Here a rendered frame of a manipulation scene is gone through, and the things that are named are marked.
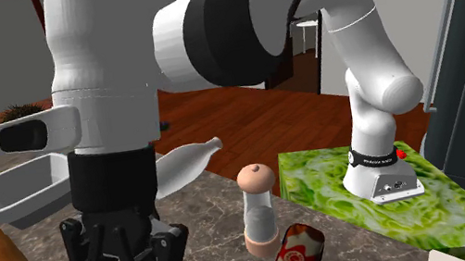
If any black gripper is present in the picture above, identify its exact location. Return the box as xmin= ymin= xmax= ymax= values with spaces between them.
xmin=49 ymin=137 xmax=194 ymax=261

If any white bottle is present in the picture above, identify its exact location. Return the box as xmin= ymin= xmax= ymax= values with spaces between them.
xmin=148 ymin=135 xmax=231 ymax=201

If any white rectangular dish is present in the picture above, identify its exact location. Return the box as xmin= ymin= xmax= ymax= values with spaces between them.
xmin=0 ymin=150 xmax=79 ymax=233

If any tan pepper grinder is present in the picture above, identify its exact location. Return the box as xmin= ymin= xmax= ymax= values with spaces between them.
xmin=233 ymin=160 xmax=288 ymax=261

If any red and white can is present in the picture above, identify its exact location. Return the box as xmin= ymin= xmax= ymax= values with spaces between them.
xmin=255 ymin=219 xmax=330 ymax=261

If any dark spiky plant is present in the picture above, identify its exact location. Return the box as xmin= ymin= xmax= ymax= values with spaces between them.
xmin=0 ymin=99 xmax=47 ymax=125

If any white side table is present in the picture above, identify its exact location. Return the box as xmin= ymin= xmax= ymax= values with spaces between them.
xmin=295 ymin=19 xmax=325 ymax=62

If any green patterned robot stand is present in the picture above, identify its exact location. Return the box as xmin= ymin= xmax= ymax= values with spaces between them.
xmin=275 ymin=126 xmax=465 ymax=261

